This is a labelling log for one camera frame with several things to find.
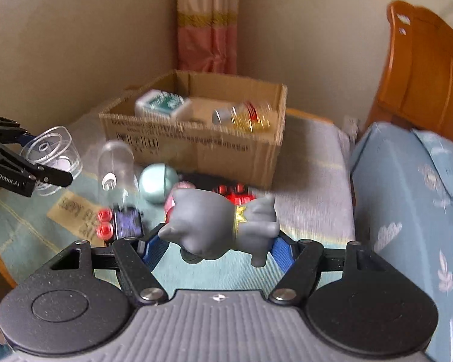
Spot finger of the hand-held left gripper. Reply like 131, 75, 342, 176
0, 138, 75, 189
0, 112, 35, 148

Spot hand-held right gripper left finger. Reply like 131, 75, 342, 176
49, 223, 171, 307

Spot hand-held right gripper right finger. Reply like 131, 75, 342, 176
268, 230, 387, 306

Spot clear round plastic container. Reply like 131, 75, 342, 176
21, 126, 83, 196

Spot dark cube toy red wheels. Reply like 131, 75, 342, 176
97, 204, 144, 241

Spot pink glitter globe keychain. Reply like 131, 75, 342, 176
164, 181, 197, 215

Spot grey animal figurine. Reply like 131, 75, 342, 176
159, 189, 281, 268

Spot mint round case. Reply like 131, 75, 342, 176
140, 163, 179, 206

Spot red toy car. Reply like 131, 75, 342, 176
211, 184, 257, 206

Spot clear plastic tube jar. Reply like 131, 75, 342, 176
98, 140, 140, 202

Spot cardboard box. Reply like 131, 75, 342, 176
98, 70, 288, 190

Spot yellow paper sheet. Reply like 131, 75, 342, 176
47, 190, 116, 249

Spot light blue floral bedding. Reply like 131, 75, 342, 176
349, 122, 453, 362

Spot white green label bottle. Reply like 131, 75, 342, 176
135, 90, 193, 121

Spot glass bottle gold flakes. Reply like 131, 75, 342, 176
211, 102, 280, 132

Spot light blue floral pillow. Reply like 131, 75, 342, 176
411, 128, 453, 208

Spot pink curtain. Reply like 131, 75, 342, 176
177, 0, 239, 74

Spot wooden headboard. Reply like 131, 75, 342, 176
364, 1, 453, 149

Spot white wall socket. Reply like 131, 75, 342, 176
342, 116, 361, 136

